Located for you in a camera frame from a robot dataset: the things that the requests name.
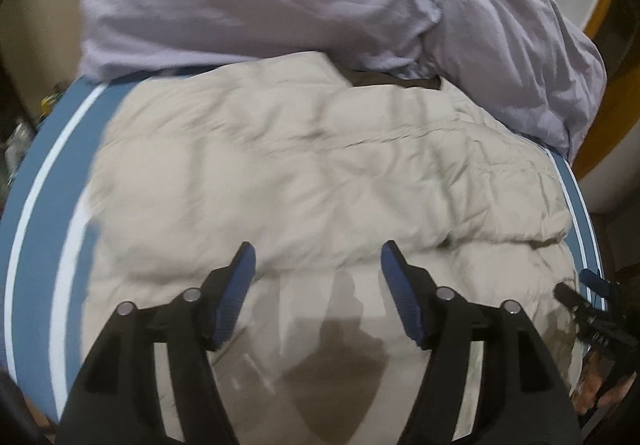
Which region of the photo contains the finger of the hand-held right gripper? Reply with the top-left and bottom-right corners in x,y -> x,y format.
553,284 -> 585,312
579,269 -> 610,290

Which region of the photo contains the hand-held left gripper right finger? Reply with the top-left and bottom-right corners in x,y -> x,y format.
381,240 -> 583,445

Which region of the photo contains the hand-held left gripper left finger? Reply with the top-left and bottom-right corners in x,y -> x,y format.
55,241 -> 257,445

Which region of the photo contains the beige puffer jacket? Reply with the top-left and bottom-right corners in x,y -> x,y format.
75,51 -> 586,445

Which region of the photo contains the person's right hand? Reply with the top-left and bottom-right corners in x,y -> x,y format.
574,361 -> 628,418

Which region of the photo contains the blue white striped bed sheet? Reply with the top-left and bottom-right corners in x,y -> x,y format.
0,67 -> 610,426

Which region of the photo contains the bedside clutter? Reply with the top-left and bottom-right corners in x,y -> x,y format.
2,82 -> 68,186

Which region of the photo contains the wooden door frame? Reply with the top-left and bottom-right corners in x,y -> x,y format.
510,0 -> 631,176

